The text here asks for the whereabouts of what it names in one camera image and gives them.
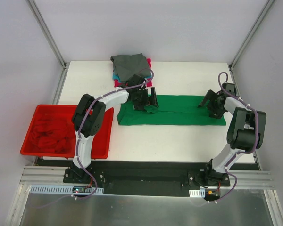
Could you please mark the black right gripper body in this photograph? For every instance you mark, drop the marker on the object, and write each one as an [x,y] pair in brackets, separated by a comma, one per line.
[212,101]

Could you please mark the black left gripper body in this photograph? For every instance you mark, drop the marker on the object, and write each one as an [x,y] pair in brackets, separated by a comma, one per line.
[145,101]

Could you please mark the green t-shirt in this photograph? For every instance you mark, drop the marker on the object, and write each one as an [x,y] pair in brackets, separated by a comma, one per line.
[173,110]

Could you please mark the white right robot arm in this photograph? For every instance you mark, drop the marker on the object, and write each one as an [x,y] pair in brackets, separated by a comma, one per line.
[245,133]

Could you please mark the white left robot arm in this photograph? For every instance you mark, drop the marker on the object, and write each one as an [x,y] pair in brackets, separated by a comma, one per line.
[89,115]

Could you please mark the folded pink t-shirt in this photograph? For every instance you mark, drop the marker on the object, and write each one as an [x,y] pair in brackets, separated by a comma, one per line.
[149,84]

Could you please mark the folded teal t-shirt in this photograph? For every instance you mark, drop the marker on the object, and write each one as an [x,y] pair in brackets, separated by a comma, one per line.
[116,77]

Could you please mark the folded grey t-shirt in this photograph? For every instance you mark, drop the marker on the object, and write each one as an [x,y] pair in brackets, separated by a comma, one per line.
[125,66]

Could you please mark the red t-shirt in bin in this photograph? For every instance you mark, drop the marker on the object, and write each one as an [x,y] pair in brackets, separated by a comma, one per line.
[52,134]

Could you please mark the red plastic bin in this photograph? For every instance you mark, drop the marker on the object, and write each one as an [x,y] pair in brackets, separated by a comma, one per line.
[100,146]

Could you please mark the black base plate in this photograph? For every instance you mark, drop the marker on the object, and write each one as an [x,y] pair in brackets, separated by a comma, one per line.
[173,179]

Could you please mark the right white cable duct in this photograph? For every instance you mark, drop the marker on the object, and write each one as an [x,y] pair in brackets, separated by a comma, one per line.
[197,193]

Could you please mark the white cable duct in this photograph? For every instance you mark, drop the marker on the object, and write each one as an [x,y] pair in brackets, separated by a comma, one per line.
[197,193]
[60,189]

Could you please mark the right aluminium frame post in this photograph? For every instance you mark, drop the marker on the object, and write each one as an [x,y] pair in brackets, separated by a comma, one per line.
[260,18]

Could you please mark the aluminium frame post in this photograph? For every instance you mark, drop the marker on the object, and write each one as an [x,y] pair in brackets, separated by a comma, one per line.
[46,32]
[260,18]

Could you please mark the aluminium front rail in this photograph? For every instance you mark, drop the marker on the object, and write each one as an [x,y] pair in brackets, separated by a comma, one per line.
[43,175]

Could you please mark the left white cable duct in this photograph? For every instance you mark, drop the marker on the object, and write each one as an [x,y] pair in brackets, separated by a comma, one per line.
[60,189]

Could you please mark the left aluminium frame post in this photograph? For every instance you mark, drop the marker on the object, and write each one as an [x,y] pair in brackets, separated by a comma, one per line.
[46,32]

